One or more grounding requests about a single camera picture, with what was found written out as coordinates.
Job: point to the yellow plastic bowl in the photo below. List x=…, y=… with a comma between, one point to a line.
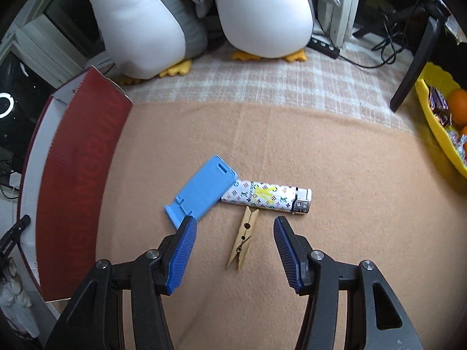
x=437, y=135

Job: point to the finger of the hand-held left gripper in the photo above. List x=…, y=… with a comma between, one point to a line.
x=12, y=237

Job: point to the blue phone stand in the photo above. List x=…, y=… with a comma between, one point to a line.
x=204, y=186

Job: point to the penguin plush toy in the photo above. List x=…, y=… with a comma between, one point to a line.
x=135, y=32
x=262, y=14

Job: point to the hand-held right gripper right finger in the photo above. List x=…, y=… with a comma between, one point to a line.
x=288, y=255

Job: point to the white window frame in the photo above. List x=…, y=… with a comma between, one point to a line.
x=341, y=7

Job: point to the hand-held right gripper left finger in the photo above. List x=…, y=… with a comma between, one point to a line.
x=180, y=255

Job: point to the brown wrapped candy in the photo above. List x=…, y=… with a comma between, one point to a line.
x=437, y=104

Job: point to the person's left hand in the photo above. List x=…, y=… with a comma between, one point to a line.
x=16, y=299

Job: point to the wooden clothespin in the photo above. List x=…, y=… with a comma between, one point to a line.
x=242, y=240

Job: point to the beige checkered blanket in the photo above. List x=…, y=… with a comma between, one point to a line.
x=255, y=80

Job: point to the red cardboard box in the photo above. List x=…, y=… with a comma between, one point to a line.
x=84, y=153

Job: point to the black power strip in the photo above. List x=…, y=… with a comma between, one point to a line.
x=323, y=45

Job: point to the patterned white lighter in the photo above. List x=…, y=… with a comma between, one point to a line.
x=262, y=197

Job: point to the black furniture leg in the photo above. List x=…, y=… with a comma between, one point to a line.
x=416, y=65

